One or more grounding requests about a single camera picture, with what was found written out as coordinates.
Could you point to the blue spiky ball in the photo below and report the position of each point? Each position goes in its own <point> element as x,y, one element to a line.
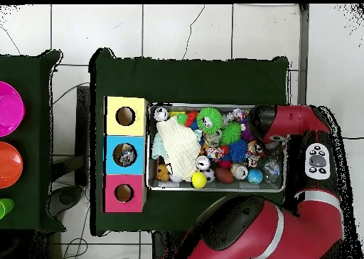
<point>238,151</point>

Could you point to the pink plate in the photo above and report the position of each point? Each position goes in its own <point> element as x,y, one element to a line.
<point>8,108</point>

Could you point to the yellow ball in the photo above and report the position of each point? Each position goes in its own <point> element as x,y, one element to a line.
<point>198,180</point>

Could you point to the green spiky ball with eyes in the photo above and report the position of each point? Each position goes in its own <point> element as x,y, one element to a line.
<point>210,120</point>

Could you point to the brown toy football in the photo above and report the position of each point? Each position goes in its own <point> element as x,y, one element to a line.
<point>224,175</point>

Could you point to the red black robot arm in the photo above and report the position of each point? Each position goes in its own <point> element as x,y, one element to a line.
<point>267,230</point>

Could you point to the clear mesh bin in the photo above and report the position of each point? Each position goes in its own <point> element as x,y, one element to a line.
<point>153,185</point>

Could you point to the plain green spiky ball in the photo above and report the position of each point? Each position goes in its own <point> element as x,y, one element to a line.
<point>231,132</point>

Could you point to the bag of coloured spiky balls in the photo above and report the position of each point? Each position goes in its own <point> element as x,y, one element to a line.
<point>186,119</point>

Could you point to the small soccer ball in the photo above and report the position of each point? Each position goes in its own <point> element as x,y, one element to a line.
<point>209,175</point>

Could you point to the small globe ball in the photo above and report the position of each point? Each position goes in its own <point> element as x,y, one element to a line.
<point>255,176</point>

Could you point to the red silver soda can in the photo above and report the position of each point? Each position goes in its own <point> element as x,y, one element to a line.
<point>239,171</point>
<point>161,113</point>

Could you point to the orange plate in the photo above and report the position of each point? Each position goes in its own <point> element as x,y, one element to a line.
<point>8,165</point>

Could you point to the green cup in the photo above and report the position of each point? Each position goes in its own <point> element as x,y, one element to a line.
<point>4,208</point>

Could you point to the cream knitted cloth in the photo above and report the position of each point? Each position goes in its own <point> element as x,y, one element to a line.
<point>178,148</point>

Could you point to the wooden box with three holes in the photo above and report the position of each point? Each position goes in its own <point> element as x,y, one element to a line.
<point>136,145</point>

